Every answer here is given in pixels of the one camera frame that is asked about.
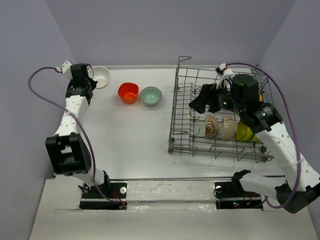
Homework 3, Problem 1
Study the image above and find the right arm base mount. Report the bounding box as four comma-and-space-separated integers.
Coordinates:
213, 170, 263, 210

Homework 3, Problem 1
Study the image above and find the pale green ceramic bowl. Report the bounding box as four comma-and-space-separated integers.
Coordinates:
140, 86, 163, 106

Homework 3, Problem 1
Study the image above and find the orange square bowl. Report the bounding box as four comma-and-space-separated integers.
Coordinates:
118, 82, 139, 105

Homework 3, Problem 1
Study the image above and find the grey wire dish rack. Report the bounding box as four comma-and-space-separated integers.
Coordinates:
168, 56, 273, 163

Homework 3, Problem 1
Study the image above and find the small white bowl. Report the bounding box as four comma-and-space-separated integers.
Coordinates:
88, 66, 111, 89

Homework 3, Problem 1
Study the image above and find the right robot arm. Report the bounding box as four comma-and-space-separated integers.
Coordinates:
189, 74, 320, 214

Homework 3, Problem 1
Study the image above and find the beige painted ceramic bowl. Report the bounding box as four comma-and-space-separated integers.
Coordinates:
204, 114, 219, 139

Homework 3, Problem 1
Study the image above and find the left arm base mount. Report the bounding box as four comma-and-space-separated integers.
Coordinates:
78, 181, 128, 211

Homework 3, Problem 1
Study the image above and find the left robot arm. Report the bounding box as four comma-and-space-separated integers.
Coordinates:
45, 60, 111, 198

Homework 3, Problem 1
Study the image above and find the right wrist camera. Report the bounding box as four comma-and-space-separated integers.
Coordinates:
215, 63, 235, 90

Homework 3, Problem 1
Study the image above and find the lime green bowl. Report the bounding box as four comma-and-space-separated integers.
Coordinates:
236, 121, 254, 142
250, 134, 261, 143

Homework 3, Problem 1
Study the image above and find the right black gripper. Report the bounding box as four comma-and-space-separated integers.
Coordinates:
188, 81, 245, 115

